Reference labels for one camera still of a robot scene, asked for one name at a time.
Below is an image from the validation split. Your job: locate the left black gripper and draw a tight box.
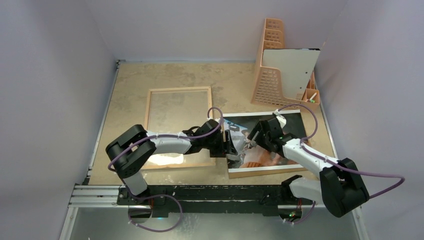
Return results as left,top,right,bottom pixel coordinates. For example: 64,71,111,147
203,130,237,158

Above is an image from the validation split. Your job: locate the printed photo of driver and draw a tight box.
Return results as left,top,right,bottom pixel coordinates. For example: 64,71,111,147
223,111,302,171

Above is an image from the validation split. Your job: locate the white wooden picture frame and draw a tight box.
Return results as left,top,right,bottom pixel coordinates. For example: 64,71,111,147
143,86,216,171

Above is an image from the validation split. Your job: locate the brown cardboard backing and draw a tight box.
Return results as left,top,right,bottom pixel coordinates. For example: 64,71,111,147
228,165,306,179

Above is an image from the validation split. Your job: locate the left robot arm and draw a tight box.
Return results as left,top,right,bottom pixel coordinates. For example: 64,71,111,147
105,119,238,205

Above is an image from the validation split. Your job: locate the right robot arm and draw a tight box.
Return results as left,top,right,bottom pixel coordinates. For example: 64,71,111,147
248,115,371,218

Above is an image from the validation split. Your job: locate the orange plastic file organizer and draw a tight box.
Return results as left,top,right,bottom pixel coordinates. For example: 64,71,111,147
251,18,321,110

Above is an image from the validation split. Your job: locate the white marker pen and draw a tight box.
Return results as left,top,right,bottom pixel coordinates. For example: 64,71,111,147
308,92,318,103

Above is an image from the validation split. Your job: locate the white board sheet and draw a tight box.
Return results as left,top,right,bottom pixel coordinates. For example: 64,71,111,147
262,48,321,100

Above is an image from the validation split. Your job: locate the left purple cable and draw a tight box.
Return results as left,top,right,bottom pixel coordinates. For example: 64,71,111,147
107,106,224,172

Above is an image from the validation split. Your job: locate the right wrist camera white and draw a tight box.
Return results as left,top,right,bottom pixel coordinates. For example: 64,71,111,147
273,109,287,129

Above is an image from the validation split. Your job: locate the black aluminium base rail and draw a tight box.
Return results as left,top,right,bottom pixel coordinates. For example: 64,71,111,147
70,182,313,218

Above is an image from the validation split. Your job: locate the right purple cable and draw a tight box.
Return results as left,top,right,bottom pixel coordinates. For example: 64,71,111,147
276,104,406,200

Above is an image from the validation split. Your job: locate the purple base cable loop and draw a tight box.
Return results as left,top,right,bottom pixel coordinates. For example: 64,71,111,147
128,193,185,233

